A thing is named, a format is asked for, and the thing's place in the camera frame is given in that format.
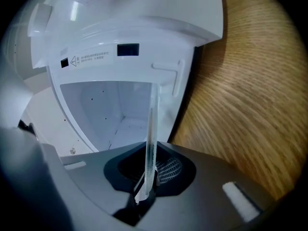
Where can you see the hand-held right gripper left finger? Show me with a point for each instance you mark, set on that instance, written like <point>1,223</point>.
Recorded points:
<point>96,177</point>

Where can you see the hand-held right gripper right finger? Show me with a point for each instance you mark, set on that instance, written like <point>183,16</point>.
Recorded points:
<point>207,177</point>

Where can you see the clear glass turntable plate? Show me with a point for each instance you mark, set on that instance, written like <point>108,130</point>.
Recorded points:
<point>151,129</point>

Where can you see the white microwave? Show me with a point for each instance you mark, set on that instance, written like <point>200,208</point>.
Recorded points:
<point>144,30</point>

